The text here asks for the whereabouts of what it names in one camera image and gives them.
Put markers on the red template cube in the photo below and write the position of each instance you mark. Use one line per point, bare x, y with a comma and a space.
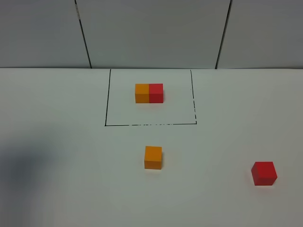
156, 94

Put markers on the orange template cube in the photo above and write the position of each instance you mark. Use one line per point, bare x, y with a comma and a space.
142, 93

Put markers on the loose red cube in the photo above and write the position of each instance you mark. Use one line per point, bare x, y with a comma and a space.
263, 173

